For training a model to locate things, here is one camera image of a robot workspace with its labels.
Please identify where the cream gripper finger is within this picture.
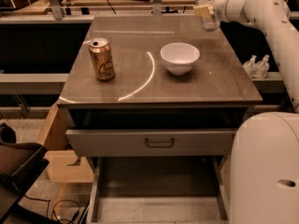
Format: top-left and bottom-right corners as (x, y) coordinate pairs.
(193, 5), (214, 20)

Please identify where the clear plastic water bottle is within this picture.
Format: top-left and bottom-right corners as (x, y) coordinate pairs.
(194, 0), (220, 32)

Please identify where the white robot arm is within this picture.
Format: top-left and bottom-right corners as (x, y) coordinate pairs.
(212, 0), (299, 224)

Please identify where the left small spray bottle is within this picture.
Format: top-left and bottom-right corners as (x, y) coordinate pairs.
(243, 55), (256, 77)

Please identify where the small spray bottle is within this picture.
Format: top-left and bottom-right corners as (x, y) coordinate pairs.
(243, 55), (256, 77)
(253, 55), (269, 78)

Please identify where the right small spray bottle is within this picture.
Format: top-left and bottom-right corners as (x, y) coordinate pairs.
(253, 55), (269, 78)

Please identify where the white ceramic bowl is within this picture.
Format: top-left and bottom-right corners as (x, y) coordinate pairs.
(160, 42), (200, 75)

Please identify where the grey metal drawer cabinet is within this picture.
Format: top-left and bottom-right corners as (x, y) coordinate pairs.
(58, 15), (262, 224)

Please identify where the gold soda can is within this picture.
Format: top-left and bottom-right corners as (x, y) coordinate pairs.
(89, 37), (115, 81)

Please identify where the open grey drawer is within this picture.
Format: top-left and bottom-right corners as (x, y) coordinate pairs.
(66, 129), (236, 157)

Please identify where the wooden box on floor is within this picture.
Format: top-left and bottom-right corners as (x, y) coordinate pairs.
(36, 104), (93, 183)

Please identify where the dark office chair left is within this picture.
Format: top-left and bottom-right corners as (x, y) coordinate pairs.
(0, 123), (55, 224)

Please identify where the black drawer handle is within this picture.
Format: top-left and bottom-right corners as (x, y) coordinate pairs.
(145, 138), (175, 148)

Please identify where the black floor cable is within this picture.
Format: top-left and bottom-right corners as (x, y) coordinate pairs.
(23, 193), (82, 224)

